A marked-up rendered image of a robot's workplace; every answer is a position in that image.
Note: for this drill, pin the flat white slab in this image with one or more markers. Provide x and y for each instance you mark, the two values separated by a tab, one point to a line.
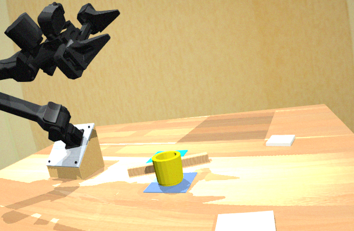
280	140

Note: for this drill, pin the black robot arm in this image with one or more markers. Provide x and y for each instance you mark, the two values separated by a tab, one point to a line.
24	65

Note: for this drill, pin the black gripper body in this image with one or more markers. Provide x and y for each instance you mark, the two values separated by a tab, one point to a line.
58	53

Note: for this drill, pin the brown wooden bar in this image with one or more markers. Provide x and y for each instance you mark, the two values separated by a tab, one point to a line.
187	161

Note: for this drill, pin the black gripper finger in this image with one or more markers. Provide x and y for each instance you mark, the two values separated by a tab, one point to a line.
83	52
101	19

